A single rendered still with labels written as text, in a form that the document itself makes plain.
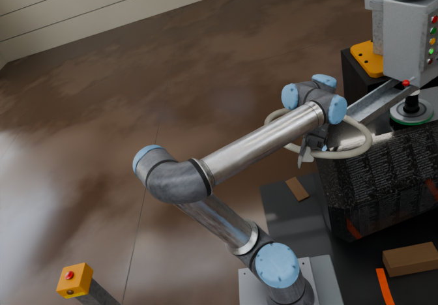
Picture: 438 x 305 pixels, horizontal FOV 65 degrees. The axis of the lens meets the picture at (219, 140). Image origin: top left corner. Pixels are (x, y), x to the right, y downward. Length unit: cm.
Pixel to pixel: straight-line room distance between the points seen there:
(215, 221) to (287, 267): 30
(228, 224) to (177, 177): 40
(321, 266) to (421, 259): 99
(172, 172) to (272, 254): 58
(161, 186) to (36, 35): 852
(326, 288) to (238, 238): 48
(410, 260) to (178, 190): 187
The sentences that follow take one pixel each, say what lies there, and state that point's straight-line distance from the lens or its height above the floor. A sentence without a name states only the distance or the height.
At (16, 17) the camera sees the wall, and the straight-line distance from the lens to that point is 931.
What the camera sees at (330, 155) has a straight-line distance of 147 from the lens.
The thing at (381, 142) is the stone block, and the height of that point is 84.
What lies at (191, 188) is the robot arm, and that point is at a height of 170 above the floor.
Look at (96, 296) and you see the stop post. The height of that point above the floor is 91.
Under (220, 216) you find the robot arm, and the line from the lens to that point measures 121.
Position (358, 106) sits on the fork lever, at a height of 114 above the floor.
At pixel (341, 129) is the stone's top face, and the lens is 221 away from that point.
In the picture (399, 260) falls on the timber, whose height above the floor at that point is 13.
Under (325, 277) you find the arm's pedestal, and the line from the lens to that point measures 165.
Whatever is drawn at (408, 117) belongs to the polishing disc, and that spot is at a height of 92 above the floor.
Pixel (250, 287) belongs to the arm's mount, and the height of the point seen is 91.
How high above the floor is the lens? 232
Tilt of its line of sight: 38 degrees down
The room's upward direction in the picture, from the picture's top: 22 degrees counter-clockwise
